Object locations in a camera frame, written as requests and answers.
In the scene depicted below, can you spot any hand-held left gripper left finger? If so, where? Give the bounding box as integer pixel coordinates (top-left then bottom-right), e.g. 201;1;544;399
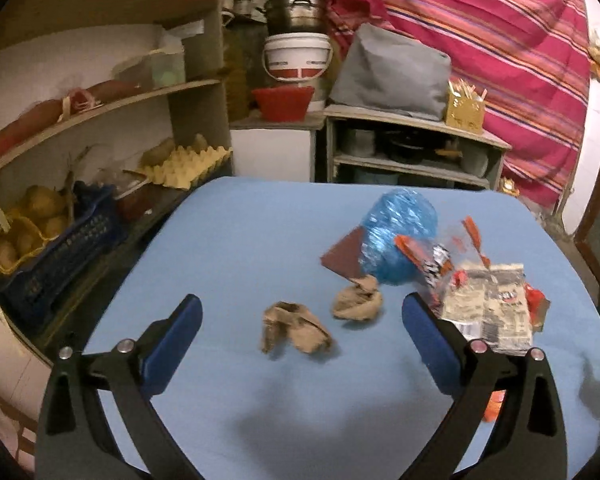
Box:
35;294;203;480

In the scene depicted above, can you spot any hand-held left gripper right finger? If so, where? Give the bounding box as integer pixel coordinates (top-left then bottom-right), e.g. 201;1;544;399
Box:
401;291;568;480

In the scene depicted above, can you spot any white snack wrapper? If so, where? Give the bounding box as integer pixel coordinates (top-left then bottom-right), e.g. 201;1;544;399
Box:
437;261;536;356

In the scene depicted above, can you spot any small brown paper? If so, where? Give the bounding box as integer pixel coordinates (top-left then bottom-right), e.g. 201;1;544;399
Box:
332;275;384;322

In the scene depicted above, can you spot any orange snack wrapper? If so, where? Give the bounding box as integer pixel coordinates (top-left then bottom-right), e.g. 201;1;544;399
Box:
395;234;456;311

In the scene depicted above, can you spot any small orange wrapper scrap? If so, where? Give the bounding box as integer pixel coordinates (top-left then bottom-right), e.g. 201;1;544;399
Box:
482;390;506;423

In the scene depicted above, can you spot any clear wrapper with orange strips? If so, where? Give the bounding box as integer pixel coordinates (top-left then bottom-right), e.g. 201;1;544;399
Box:
442;216;492;268

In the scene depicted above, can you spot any red foil wrapper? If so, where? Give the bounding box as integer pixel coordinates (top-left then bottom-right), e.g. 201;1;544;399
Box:
525;284;552;333

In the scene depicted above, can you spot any large brown paper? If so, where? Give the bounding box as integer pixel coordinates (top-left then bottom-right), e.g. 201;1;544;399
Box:
260;301;334;356

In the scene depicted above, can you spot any blue plastic bag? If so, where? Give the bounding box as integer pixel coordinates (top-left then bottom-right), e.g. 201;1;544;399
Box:
358;187;438;286

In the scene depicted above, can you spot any brown cardboard piece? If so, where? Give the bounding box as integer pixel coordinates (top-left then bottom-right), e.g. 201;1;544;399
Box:
320;226;368;281

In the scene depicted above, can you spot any blue tablecloth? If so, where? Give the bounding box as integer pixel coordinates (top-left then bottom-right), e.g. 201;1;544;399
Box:
80;176;600;480

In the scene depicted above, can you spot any blue plastic crate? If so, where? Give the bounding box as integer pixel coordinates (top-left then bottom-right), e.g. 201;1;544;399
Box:
0;182;131;321

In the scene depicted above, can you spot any yellow woven basket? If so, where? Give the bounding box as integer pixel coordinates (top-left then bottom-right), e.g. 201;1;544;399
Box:
0;210;76;276

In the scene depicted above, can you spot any yellow egg carton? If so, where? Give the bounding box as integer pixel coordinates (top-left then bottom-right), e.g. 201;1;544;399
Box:
140;145;233;188

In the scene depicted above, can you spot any pile of potatoes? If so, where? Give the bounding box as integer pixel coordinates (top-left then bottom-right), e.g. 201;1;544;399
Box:
0;185;73;266

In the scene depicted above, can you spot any black pan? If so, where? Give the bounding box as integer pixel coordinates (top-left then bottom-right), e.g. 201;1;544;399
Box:
380;130;433;162

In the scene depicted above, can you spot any white cabinet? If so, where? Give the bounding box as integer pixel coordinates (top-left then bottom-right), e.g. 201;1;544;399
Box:
229;115;326;183

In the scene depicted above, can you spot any small grey cabinet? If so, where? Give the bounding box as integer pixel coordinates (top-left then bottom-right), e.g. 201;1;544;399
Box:
324;105;512;191

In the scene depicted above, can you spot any yellow utensil holder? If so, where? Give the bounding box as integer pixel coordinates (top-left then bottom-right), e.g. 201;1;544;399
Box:
445;80;488;135

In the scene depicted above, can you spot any wooden shelf unit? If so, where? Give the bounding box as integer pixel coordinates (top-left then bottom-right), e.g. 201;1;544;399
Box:
0;0;233;366

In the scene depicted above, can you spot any red plastic bowl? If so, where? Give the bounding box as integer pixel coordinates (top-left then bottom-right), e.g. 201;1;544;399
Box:
251;86;316;122

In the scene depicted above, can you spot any red brown bundle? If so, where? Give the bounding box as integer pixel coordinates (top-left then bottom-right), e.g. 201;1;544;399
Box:
0;80;146;166

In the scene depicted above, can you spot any grey cloth cover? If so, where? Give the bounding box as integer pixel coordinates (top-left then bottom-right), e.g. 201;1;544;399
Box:
328;24;452;121

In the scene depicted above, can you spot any yellow oil bottle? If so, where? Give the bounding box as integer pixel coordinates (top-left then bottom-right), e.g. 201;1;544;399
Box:
222;25;253;121

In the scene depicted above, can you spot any clear plastic container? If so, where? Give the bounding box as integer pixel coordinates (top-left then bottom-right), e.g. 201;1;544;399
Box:
150;47;187;86

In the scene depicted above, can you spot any red striped curtain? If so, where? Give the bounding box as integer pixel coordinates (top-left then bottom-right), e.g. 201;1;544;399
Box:
302;0;593;208

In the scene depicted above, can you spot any white plastic bucket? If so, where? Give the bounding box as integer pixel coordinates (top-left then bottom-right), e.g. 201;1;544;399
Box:
262;32;335;83

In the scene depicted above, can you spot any metal cooking pot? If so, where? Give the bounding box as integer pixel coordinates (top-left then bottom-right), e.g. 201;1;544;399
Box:
264;0;329;36

